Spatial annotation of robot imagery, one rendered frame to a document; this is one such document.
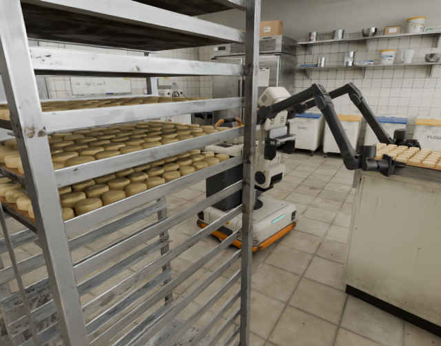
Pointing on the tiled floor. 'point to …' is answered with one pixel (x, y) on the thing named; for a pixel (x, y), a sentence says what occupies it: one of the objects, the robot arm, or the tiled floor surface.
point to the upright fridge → (218, 86)
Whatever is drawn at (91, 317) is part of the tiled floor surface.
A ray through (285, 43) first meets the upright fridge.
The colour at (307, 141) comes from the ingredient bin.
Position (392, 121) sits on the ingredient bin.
